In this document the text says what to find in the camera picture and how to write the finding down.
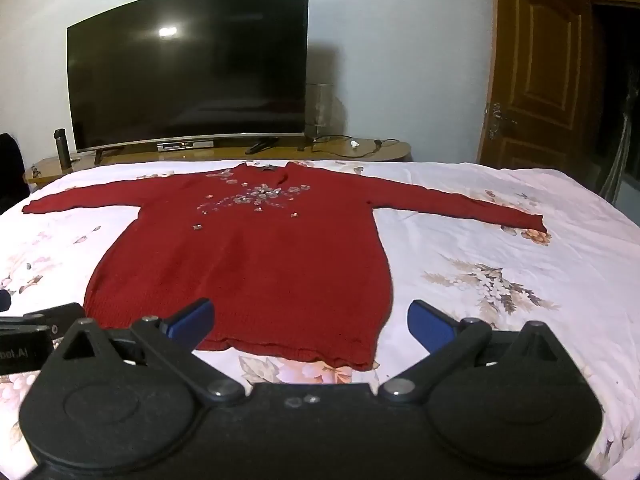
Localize wooden television stand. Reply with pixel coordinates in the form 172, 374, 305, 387
25, 137, 413, 186

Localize black curved television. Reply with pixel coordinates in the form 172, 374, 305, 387
66, 0, 311, 152

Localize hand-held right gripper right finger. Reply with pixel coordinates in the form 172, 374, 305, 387
378, 300, 586, 406

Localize brown wooden door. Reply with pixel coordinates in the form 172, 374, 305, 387
477, 0, 596, 181

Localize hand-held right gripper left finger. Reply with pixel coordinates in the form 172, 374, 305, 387
47, 297, 246, 406

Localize metal door handle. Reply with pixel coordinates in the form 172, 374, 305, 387
485, 102, 518, 141

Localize dark thermos bottle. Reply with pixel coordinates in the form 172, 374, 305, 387
53, 128, 71, 167

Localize silver set-top box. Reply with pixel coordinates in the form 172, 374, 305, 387
156, 141, 216, 153

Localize red knit sweater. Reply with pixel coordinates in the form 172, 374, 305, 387
21, 161, 548, 372

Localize white floral bedsheet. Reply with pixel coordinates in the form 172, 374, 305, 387
0, 160, 640, 480

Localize dark chair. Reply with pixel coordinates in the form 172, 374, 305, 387
0, 132, 31, 213

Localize clear glass vase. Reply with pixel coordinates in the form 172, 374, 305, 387
305, 83, 335, 140

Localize black cable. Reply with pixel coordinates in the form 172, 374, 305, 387
310, 135, 401, 158

